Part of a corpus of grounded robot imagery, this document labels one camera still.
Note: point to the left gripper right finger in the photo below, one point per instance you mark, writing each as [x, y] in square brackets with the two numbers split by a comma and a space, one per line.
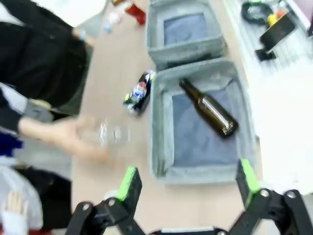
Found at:
[252, 193]

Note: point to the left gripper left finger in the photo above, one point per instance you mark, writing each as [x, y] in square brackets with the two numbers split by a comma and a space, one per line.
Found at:
[127, 188]

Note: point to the large clear plastic bottle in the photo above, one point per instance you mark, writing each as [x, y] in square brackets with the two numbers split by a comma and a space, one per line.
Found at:
[110, 134]

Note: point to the black Pepsi can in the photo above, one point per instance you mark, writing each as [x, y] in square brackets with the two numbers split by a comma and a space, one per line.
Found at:
[140, 94]

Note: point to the crushed red can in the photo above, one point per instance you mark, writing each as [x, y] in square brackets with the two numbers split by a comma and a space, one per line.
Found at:
[136, 13]

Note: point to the person's right forearm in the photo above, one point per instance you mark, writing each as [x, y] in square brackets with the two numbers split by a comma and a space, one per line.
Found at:
[33, 127]

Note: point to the person's left forearm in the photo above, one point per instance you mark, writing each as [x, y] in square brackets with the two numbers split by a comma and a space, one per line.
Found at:
[77, 32]

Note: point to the grey fabric basket labelled Bottle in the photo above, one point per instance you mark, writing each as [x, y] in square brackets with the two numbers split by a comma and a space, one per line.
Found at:
[195, 151]

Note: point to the grey fabric basket labelled Plastic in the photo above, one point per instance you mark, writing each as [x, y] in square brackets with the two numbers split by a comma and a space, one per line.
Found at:
[185, 49]

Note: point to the person's right hand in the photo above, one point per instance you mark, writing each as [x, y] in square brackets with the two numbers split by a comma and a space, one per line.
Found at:
[68, 134]

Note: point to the person's left hand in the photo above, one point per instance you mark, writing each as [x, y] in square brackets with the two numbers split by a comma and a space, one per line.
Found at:
[90, 41]

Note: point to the mannequin black trousers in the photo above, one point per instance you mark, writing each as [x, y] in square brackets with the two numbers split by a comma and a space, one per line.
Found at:
[56, 200]

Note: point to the white robot mounting platform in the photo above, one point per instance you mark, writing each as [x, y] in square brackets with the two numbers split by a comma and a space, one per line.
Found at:
[281, 110]

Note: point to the brown glass bottle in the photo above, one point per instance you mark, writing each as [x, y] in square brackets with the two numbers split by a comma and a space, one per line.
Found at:
[210, 110]

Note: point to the wooden mannequin hand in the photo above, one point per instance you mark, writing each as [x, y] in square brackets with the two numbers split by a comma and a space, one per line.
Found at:
[14, 205]

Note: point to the blue-clad person behind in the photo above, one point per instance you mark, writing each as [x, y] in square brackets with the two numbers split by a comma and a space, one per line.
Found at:
[9, 145]

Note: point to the person's black cardigan torso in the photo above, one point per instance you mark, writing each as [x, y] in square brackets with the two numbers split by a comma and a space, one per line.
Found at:
[41, 56]

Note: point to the light blue wristwatch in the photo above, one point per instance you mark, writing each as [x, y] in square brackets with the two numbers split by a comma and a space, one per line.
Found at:
[82, 36]

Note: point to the black device on platform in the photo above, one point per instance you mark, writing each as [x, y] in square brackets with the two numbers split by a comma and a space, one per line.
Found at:
[278, 31]

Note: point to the small plastic bottle blue cap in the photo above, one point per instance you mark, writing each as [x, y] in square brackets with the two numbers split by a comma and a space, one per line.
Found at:
[113, 20]

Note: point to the yellow red emergency stop button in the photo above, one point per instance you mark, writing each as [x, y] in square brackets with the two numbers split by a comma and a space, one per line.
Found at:
[275, 17]

